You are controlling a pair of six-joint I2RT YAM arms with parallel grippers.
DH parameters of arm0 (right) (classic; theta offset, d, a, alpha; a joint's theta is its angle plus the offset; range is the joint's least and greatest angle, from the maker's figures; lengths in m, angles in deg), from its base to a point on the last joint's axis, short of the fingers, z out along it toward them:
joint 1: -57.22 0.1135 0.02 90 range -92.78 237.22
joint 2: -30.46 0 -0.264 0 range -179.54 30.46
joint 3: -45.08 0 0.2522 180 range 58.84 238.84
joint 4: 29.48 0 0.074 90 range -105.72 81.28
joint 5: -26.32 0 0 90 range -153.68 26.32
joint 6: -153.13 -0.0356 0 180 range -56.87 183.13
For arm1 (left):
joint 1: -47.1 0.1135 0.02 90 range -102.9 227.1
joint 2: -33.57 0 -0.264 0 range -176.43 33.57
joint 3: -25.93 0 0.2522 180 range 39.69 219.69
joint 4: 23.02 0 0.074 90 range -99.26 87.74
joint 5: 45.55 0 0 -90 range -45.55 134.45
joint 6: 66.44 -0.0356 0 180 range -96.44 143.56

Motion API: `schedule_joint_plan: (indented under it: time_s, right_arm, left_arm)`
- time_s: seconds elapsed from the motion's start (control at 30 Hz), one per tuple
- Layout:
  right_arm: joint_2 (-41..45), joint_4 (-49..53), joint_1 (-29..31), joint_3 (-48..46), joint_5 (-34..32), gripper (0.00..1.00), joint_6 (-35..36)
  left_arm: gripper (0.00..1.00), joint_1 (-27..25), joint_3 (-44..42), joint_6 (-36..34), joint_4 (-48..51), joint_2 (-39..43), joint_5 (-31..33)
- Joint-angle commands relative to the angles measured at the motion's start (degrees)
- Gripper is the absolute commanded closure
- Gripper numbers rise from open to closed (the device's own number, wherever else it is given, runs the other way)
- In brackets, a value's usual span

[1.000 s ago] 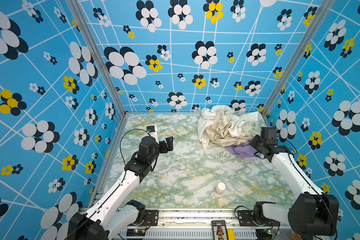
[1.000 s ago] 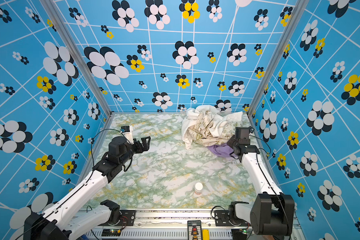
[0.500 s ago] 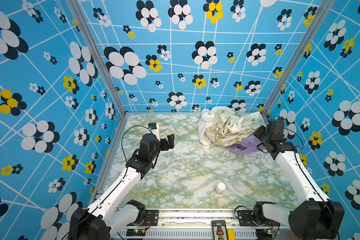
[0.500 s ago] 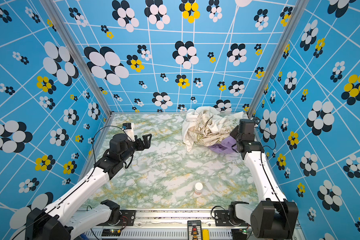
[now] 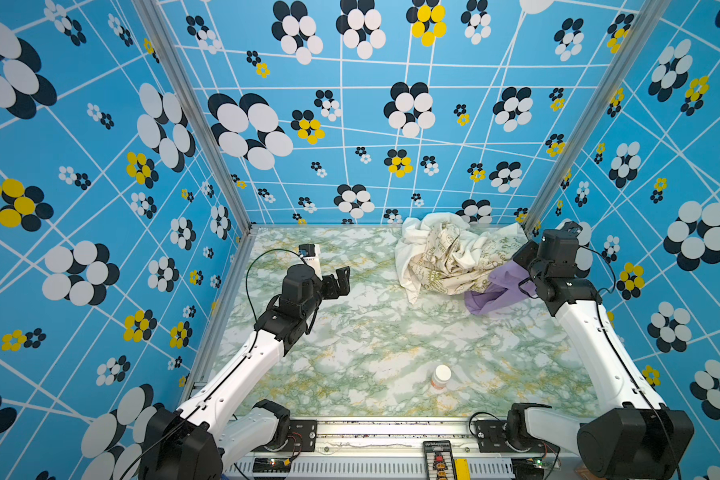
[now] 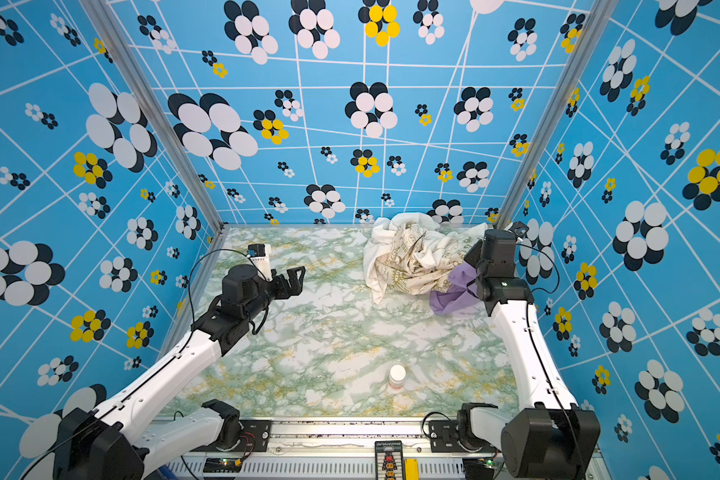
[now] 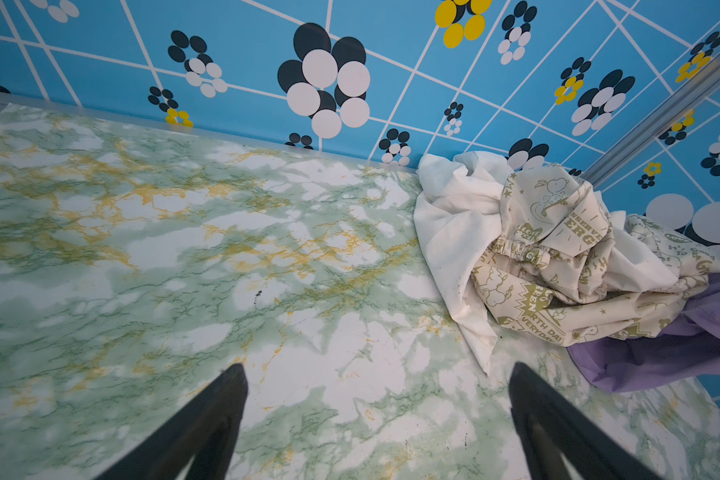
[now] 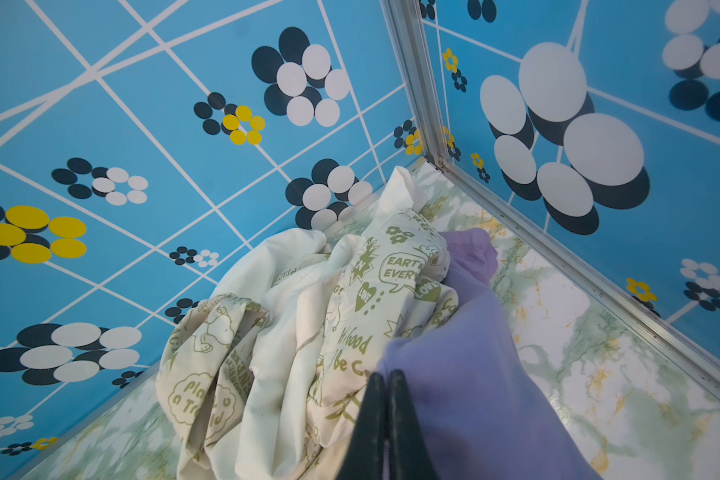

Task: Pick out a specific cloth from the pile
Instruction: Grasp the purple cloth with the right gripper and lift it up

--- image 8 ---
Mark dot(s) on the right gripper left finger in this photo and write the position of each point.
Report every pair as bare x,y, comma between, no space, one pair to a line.
364,458

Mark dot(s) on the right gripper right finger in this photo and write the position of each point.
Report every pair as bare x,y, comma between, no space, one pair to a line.
408,455

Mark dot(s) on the purple cloth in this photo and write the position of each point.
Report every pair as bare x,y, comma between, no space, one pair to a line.
482,416

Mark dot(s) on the white printed cloth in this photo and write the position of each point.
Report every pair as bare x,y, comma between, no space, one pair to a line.
265,379

